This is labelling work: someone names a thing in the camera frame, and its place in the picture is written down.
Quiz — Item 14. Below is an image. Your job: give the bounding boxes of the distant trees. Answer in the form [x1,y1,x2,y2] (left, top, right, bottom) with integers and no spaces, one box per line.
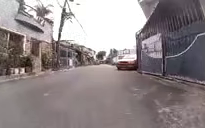
[95,48,120,62]

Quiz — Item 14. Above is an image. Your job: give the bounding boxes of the red car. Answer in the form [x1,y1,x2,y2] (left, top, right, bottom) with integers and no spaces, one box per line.
[115,54,138,71]

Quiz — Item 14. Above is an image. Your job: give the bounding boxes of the row of low buildings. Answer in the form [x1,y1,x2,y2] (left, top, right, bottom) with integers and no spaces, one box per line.
[58,39,97,68]

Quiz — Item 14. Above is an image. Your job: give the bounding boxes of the grey asphalt road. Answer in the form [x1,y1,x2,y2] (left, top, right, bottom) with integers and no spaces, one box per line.
[0,63,205,128]

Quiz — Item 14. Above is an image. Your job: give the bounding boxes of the utility pole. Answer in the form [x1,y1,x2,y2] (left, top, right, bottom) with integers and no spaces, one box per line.
[55,0,70,70]

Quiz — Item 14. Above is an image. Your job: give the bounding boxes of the palm tree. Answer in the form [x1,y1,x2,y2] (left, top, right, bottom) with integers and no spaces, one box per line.
[32,1,55,25]

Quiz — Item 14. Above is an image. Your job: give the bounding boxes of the concrete kerb strip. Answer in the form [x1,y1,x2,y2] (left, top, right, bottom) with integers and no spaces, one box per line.
[0,66,78,86]

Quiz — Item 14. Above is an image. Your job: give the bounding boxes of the row of potted plants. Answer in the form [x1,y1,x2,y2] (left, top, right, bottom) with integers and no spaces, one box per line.
[0,44,34,80]

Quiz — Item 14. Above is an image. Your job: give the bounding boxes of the grey two-storey building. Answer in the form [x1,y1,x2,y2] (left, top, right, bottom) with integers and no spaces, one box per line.
[0,0,55,75]

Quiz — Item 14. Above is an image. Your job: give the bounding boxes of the overhead wires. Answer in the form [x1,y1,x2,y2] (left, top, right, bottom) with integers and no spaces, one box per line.
[55,0,90,38]

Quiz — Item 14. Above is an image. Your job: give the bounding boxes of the dark metal gate wall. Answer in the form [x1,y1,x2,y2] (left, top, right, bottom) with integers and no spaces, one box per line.
[135,0,205,86]

